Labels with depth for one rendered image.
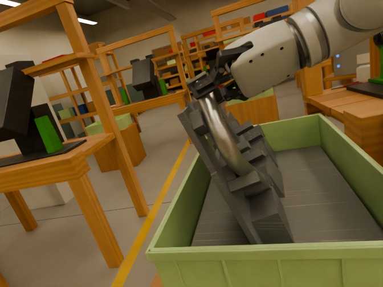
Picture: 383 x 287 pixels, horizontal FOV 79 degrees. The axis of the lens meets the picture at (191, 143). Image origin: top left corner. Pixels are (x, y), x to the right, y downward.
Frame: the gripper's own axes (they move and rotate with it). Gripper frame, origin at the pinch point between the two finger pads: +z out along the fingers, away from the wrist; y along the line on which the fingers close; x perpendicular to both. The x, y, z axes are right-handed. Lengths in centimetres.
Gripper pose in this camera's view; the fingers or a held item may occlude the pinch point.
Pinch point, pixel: (208, 93)
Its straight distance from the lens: 42.4
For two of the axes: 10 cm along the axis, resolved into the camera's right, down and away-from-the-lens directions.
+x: 2.2, 8.4, -4.9
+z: -8.5, 4.1, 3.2
